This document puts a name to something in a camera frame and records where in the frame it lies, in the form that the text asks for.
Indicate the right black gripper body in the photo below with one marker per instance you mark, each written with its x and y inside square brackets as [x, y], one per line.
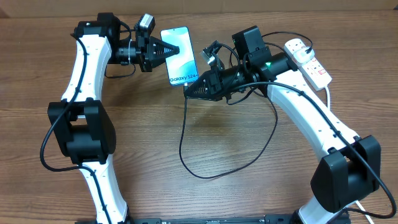
[217, 79]

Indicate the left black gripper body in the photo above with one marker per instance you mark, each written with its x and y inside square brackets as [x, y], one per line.
[142, 49]

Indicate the Samsung Galaxy smartphone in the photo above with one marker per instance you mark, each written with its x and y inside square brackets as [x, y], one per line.
[182, 67]

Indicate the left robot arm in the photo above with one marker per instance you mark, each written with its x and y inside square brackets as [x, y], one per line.
[82, 136]

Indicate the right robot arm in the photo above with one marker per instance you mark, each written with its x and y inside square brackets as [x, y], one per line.
[349, 166]

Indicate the white charger plug adapter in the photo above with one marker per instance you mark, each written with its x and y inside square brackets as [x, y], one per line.
[303, 55]

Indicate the white power strip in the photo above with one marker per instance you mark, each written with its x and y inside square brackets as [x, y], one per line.
[313, 71]

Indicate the brown cardboard backboard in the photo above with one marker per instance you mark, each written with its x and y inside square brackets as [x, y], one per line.
[73, 8]

